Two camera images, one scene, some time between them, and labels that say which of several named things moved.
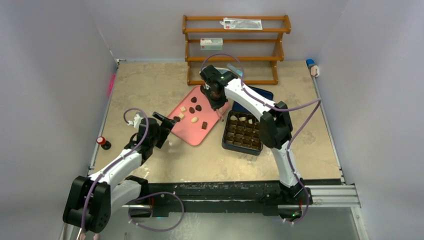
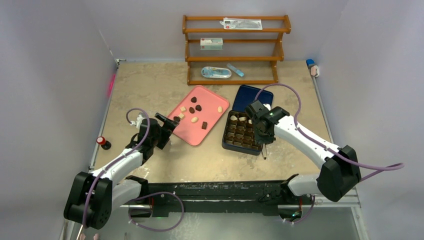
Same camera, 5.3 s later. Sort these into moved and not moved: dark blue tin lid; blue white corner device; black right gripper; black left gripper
Moved: black right gripper
Not moved: blue white corner device; black left gripper; dark blue tin lid
